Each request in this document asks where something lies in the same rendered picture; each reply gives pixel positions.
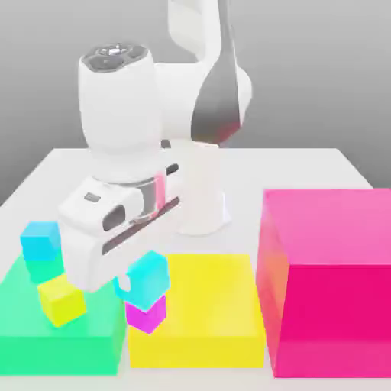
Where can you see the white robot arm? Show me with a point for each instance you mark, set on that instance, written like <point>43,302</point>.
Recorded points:
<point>119,116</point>

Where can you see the large pink box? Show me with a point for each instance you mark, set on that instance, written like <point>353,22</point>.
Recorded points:
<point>333,275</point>

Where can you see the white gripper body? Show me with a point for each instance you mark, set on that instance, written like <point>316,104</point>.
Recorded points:
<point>85,262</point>

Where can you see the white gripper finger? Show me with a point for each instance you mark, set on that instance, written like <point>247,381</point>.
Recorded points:
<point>124,283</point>

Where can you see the small magenta cube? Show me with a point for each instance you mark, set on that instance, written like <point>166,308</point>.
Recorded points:
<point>146,319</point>

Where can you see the small yellow cube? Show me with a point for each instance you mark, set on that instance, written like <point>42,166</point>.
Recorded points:
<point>62,301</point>

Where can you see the small green cube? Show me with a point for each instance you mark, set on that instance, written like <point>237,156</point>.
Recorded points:
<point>42,270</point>

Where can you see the small cyan cube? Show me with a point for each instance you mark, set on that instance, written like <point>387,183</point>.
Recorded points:
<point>39,241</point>
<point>148,279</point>

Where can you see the large yellow box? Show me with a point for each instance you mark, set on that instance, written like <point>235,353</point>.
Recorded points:
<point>207,305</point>

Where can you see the large green box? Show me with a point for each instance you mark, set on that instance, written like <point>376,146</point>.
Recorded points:
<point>45,345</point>

